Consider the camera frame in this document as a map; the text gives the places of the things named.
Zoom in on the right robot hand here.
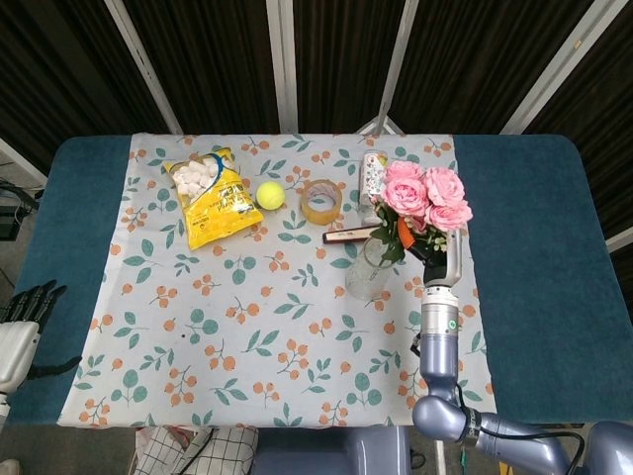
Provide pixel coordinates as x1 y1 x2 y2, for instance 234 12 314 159
411 227 465 289

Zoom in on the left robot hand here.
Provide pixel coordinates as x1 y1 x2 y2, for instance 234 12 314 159
0 278 83 395

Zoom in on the floral print tablecloth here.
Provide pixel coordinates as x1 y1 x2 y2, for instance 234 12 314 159
56 132 498 429

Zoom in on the pink rose bouquet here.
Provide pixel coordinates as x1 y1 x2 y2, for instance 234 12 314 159
368 159 474 266

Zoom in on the blue-grey robot torso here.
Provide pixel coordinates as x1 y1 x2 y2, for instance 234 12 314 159
253 425 412 475

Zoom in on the textured glass vase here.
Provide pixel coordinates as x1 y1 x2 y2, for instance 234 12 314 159
344 236 397 301

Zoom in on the white checked bag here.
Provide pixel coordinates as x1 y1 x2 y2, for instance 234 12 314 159
134 426 259 475

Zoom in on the yellow marshmallow bag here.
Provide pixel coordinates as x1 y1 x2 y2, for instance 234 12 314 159
162 146 265 252

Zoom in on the dark red folded fan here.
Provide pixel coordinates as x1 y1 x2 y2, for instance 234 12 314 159
321 225 377 244

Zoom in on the teal table cover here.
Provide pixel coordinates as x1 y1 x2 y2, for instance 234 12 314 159
4 134 622 429

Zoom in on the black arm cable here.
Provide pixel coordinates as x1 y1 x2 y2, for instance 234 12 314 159
455 379 592 444

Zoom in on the yellow tennis ball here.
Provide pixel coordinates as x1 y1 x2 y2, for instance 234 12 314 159
255 181 286 211

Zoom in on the grey tripod stand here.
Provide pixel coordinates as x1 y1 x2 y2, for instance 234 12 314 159
354 101 407 136

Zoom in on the clear packing tape roll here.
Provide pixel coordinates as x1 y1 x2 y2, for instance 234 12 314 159
300 179 344 225

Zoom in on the white screen frame post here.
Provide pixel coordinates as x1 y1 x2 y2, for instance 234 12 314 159
102 0 185 136
497 0 597 136
265 0 299 135
379 0 422 125

